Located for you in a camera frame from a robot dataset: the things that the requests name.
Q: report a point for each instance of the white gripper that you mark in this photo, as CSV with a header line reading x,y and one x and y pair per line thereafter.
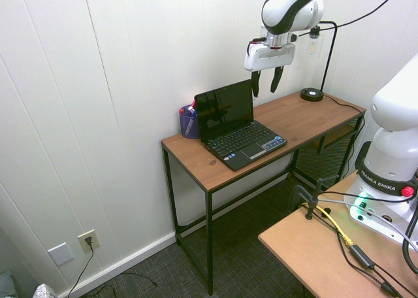
x,y
269,57

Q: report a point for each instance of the black laptop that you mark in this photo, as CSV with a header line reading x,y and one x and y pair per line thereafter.
x,y
233,128

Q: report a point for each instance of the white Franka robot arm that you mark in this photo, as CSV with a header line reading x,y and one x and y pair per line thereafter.
x,y
388,147

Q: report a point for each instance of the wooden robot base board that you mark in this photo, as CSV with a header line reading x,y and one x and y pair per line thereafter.
x,y
333,245

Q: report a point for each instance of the black desk lamp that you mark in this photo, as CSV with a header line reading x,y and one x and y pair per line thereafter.
x,y
318,66

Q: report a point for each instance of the purple mesh pen holder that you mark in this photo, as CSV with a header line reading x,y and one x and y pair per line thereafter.
x,y
188,123

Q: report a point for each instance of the black metal clamp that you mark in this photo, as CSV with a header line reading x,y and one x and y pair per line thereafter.
x,y
313,196

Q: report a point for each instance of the red emergency stop knob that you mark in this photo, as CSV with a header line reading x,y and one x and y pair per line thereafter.
x,y
407,191

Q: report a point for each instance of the patterned tissue box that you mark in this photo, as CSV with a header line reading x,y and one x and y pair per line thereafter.
x,y
45,291

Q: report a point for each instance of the grey-blue cushion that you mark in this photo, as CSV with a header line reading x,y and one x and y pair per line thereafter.
x,y
6,283

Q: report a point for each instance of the wooden desk with black frame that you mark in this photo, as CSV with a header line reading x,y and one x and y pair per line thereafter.
x,y
261,141

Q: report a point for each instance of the beige wall outlet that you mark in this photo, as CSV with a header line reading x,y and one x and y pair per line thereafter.
x,y
88,240

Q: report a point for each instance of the white blank wall plate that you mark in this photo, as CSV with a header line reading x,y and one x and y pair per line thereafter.
x,y
61,254

